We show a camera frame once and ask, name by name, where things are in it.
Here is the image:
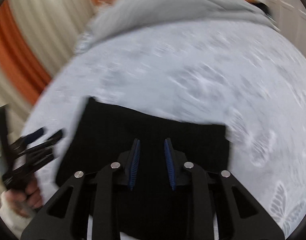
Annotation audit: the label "butterfly print bedsheet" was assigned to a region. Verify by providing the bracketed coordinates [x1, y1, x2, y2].
[20, 21, 306, 240]

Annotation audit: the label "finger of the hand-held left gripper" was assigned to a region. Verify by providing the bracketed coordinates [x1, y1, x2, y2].
[20, 127, 47, 144]
[25, 129, 65, 153]

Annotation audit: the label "grey duvet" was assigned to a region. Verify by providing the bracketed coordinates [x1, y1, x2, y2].
[75, 0, 281, 55]

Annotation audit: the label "orange curtain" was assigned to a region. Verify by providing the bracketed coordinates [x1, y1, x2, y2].
[0, 4, 53, 105]

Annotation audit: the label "black pants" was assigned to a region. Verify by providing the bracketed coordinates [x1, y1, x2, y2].
[55, 96, 231, 238]

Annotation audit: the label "white wardrobe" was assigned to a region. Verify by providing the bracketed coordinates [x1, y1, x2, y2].
[253, 0, 306, 63]

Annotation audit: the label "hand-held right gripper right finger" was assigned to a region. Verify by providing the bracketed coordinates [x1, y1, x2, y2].
[164, 138, 286, 240]

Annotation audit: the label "black bag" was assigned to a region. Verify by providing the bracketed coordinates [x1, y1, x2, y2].
[250, 2, 276, 18]

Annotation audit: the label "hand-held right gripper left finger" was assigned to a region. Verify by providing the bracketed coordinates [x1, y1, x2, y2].
[20, 138, 141, 240]

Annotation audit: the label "person's left hand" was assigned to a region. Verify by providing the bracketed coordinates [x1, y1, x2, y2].
[22, 174, 44, 212]

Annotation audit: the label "white pleated curtain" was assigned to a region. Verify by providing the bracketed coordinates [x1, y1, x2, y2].
[0, 0, 96, 120]

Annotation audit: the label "person's left forearm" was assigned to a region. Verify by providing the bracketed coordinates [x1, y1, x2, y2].
[0, 191, 33, 238]

